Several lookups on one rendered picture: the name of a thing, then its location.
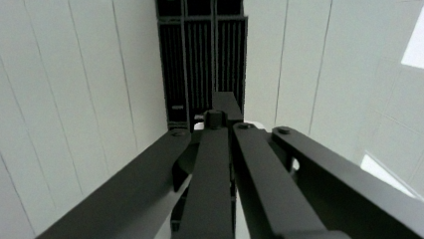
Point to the white server rack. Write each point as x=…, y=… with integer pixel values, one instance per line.
x=82, y=95

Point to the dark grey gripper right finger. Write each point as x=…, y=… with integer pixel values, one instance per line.
x=330, y=197

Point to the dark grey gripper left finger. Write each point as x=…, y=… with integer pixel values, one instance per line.
x=135, y=202

